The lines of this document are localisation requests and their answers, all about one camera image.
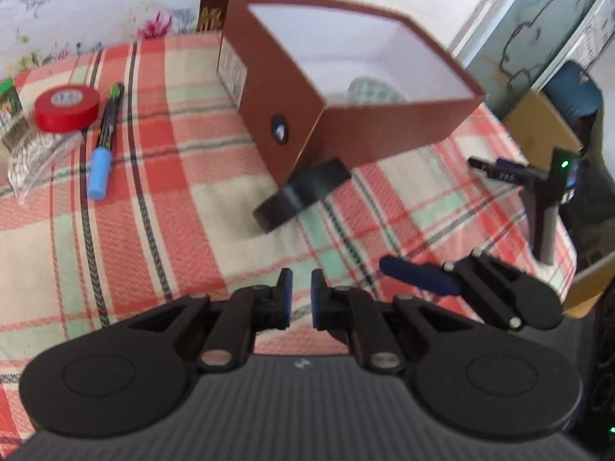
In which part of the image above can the floral printed plastic cover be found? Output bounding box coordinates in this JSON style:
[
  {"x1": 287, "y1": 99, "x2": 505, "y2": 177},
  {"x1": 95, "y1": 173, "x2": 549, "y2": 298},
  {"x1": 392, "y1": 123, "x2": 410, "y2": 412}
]
[{"x1": 0, "y1": 0, "x2": 208, "y2": 80}]

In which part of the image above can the green card packet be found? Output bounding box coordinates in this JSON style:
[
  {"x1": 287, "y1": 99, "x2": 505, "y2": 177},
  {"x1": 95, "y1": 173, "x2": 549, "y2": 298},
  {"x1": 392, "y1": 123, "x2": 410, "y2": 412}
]
[{"x1": 0, "y1": 79, "x2": 23, "y2": 126}]

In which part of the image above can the clear bag of white pieces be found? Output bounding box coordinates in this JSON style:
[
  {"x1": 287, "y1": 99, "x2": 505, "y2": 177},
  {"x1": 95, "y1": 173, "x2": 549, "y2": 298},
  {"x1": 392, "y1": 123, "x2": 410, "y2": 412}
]
[{"x1": 0, "y1": 115, "x2": 85, "y2": 205}]

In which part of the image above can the black marker with blue cap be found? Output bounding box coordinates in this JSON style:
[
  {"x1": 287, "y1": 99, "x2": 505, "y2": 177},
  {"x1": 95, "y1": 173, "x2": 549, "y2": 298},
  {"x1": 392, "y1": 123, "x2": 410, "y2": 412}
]
[{"x1": 87, "y1": 83, "x2": 126, "y2": 200}]

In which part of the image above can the brown cardboard box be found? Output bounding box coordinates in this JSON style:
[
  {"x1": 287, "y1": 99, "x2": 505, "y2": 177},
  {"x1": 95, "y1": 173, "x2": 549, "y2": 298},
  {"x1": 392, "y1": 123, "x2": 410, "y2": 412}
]
[{"x1": 216, "y1": 0, "x2": 488, "y2": 184}]

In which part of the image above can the cardboard flap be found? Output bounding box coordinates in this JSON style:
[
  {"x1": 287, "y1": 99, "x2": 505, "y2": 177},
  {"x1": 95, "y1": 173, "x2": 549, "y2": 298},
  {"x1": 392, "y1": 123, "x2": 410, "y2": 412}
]
[{"x1": 561, "y1": 254, "x2": 615, "y2": 318}]

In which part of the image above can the red tape roll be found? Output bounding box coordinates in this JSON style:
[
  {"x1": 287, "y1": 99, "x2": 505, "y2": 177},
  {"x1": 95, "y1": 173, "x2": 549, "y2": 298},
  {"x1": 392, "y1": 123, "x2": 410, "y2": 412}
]
[{"x1": 33, "y1": 85, "x2": 101, "y2": 134}]

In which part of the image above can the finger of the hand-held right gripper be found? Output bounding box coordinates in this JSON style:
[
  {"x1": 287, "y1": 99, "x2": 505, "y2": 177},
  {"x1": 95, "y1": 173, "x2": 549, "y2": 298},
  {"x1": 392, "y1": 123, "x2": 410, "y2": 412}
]
[
  {"x1": 467, "y1": 155, "x2": 535, "y2": 188},
  {"x1": 379, "y1": 249, "x2": 527, "y2": 331}
]

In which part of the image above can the blue round container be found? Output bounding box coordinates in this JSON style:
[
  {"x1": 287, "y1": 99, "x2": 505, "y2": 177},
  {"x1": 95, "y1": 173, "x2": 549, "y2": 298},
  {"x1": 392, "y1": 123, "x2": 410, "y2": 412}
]
[{"x1": 544, "y1": 60, "x2": 602, "y2": 118}]

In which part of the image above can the black tape roll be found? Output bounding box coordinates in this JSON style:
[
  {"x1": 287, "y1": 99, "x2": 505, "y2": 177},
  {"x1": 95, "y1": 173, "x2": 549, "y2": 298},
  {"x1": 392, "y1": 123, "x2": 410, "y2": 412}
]
[{"x1": 253, "y1": 158, "x2": 352, "y2": 235}]

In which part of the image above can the plain cardboard carton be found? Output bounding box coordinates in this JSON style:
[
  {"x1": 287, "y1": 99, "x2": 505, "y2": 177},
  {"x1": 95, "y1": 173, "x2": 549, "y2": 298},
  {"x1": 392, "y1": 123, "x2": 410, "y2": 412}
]
[{"x1": 501, "y1": 89, "x2": 584, "y2": 155}]

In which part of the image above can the round patterned item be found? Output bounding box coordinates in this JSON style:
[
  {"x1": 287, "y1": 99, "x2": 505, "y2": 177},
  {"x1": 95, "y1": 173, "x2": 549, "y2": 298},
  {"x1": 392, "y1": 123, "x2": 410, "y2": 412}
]
[{"x1": 346, "y1": 76, "x2": 405, "y2": 104}]

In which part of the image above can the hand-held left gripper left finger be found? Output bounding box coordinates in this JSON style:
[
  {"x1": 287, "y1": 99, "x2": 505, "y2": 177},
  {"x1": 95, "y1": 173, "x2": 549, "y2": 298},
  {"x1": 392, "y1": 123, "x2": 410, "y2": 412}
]
[{"x1": 130, "y1": 269, "x2": 294, "y2": 373}]

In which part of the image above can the white cabinet with rabbit drawing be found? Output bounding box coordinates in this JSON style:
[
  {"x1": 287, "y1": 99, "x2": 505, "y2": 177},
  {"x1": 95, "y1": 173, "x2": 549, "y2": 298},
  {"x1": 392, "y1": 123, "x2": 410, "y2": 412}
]
[{"x1": 464, "y1": 0, "x2": 615, "y2": 93}]

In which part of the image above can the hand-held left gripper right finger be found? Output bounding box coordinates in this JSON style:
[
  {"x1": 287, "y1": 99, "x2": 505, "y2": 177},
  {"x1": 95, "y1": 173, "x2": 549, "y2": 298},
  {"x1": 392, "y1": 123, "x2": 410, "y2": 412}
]
[{"x1": 311, "y1": 269, "x2": 481, "y2": 375}]

